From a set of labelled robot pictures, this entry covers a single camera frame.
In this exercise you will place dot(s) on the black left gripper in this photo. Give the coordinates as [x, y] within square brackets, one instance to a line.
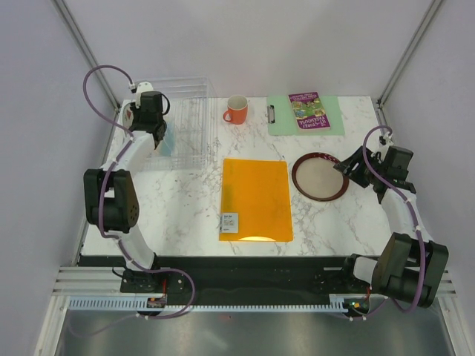
[136, 111]

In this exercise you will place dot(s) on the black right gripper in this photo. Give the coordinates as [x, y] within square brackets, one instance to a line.
[346, 166]

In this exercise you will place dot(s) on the brown rimmed plate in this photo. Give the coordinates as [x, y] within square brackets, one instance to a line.
[315, 177]

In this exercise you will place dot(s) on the cream leaf pattern plate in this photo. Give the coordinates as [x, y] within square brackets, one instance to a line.
[167, 145]

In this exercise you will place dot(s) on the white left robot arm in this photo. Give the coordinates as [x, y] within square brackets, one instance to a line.
[111, 201]

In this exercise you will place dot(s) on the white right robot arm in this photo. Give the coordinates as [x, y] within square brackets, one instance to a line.
[411, 266]

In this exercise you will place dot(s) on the watermelon pattern plate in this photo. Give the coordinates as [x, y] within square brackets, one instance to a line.
[126, 116]

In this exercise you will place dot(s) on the purple book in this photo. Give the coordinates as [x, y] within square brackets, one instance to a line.
[309, 112]

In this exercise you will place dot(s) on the green clipboard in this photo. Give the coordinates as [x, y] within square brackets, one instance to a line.
[281, 121]

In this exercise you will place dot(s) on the orange mug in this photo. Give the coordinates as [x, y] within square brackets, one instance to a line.
[237, 110]

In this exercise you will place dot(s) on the orange plastic folder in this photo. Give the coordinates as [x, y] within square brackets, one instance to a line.
[255, 201]

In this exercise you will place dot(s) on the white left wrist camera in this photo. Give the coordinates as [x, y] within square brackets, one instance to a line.
[143, 88]

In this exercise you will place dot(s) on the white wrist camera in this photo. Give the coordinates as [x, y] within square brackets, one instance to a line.
[143, 88]
[385, 140]

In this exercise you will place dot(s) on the white wire dish rack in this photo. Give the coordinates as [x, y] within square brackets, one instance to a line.
[192, 107]

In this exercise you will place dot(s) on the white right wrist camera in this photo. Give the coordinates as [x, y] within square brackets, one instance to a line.
[385, 140]

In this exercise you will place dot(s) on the white slotted cable duct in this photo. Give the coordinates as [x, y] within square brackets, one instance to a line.
[149, 304]

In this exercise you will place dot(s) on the left aluminium frame post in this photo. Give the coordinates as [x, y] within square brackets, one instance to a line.
[80, 41]

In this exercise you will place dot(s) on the aluminium frame post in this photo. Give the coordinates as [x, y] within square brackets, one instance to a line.
[410, 50]
[80, 41]

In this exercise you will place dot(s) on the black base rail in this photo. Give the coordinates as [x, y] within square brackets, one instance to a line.
[247, 281]

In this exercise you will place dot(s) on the right aluminium frame post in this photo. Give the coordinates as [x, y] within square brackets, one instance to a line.
[410, 50]

